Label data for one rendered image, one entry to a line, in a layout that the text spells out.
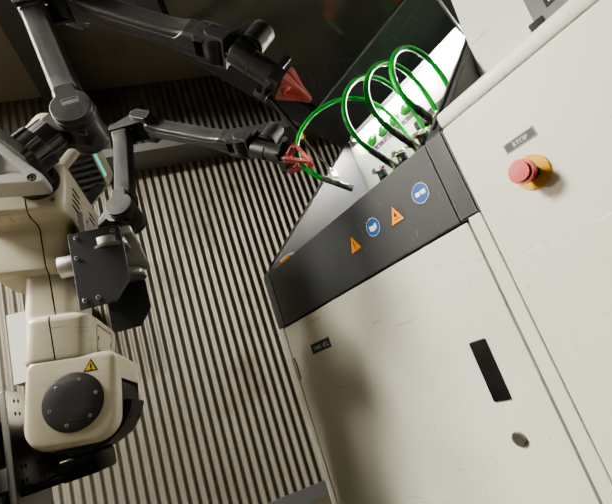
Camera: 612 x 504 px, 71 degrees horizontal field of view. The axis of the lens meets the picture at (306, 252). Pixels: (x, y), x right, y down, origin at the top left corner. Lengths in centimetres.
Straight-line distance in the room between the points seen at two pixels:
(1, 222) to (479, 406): 97
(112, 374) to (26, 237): 35
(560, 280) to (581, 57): 30
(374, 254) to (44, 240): 69
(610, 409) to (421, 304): 32
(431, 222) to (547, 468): 42
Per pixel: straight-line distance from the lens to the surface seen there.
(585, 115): 70
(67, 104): 97
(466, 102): 78
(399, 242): 86
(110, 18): 119
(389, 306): 90
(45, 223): 105
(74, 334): 94
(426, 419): 91
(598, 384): 72
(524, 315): 74
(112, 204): 133
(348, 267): 97
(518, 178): 68
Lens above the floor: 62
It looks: 17 degrees up
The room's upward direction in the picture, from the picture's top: 19 degrees counter-clockwise
